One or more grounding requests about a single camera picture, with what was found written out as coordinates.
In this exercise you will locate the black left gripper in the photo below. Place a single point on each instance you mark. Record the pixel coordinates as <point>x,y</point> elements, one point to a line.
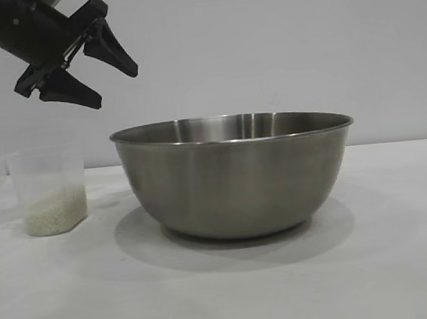
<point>22,26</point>

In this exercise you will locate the translucent plastic measuring cup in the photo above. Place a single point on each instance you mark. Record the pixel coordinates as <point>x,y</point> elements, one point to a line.
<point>44,172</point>

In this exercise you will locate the white rice grains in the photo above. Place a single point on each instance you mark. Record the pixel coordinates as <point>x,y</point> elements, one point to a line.
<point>55,212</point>

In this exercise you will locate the stainless steel mixing bowl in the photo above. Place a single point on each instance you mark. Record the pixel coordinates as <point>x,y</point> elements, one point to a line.
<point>233,180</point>

